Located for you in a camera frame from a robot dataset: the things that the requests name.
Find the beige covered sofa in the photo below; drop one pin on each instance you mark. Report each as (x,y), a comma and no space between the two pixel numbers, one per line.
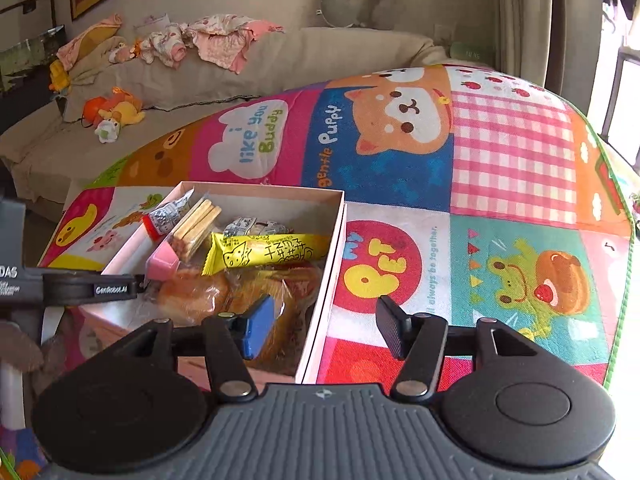
(225,90)

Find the pink cardboard box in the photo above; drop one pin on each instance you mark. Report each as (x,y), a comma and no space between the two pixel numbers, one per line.
(325,280)

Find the pink baby cloth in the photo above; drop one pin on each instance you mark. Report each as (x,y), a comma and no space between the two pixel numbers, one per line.
(225,42)

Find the red and white snack packet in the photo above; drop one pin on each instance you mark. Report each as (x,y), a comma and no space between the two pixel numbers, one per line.
(160,220)

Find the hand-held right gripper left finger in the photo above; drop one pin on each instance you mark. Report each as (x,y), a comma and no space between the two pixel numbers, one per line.
(257,327)

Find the colourful printed play mat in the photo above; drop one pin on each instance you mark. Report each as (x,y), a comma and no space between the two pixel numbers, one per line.
(500,160)

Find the white wall socket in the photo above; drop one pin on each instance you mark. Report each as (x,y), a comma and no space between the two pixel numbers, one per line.
(442,32)

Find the dark glass cabinet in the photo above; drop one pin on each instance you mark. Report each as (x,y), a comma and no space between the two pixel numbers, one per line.
(30,55)

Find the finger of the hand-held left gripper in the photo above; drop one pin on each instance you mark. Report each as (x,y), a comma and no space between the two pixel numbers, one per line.
(115,289)

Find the white printed baby garment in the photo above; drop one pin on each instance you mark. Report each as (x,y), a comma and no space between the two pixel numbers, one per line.
(162,45)

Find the large clear bread packet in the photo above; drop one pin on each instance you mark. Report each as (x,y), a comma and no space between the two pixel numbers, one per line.
(295,290)

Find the pink and yellow cloth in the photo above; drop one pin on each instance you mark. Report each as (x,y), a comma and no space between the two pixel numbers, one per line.
(87,42)

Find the pale green clock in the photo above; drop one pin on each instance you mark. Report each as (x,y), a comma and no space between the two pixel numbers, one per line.
(469,53)

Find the pink jelly cup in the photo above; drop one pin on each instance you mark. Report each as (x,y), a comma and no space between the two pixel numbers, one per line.
(162,262)

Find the beige curtain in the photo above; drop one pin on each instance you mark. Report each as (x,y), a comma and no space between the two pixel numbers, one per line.
(540,20)

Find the yellow snack packet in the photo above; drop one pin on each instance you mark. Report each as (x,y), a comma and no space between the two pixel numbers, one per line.
(265,255)

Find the yellow plastic toy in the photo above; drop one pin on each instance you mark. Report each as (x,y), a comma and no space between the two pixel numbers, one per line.
(58,77)

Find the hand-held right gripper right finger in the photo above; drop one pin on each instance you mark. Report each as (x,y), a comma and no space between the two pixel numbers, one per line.
(392,327)

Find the biscuit stick packet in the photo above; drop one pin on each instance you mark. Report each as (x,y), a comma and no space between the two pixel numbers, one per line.
(195,230)

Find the round bread packet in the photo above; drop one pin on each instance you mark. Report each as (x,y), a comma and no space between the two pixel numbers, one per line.
(192,295)

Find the dark window frame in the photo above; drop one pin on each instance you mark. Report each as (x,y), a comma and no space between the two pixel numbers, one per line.
(617,90)

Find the orange plush toy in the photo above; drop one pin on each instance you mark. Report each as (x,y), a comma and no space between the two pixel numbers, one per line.
(120,110)

